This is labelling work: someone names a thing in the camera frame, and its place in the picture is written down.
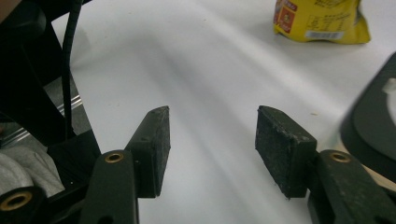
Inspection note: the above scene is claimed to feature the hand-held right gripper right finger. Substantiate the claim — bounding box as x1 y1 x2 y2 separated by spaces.
255 105 318 200

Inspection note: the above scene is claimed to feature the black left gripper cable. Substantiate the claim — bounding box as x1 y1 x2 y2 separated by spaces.
60 0 84 142

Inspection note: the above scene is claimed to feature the clear container with black lid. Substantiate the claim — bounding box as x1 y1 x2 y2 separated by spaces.
339 50 396 190

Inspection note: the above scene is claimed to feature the left metal floor rail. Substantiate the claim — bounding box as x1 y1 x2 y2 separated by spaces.
0 95 83 147

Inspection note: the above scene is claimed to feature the yellow green seasoning pouch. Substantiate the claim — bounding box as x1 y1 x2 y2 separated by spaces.
273 0 372 45

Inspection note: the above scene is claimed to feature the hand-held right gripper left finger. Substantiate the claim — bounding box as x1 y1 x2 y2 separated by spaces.
124 105 172 199

